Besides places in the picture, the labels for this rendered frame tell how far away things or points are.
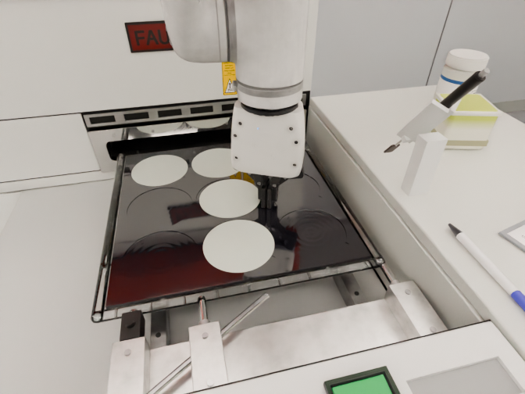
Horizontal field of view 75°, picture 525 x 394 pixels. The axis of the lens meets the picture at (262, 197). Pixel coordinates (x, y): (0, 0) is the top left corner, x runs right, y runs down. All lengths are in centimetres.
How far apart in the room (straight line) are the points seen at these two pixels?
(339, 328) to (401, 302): 8
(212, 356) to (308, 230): 23
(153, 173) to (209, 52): 31
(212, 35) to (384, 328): 38
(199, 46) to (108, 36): 31
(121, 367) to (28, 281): 29
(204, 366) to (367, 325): 20
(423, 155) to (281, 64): 21
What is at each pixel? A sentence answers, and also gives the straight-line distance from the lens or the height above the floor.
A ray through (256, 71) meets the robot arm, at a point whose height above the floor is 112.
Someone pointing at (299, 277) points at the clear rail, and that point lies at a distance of 45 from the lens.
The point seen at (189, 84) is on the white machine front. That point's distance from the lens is 70.
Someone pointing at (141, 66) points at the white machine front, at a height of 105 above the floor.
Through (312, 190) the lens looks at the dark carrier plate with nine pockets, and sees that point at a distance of 59.
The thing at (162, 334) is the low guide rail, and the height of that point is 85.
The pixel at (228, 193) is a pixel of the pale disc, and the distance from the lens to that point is 58.
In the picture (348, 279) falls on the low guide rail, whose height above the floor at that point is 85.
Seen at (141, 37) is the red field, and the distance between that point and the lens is 68.
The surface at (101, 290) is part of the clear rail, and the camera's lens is 48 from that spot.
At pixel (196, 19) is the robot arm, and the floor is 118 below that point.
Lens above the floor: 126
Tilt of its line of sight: 39 degrees down
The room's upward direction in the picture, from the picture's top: straight up
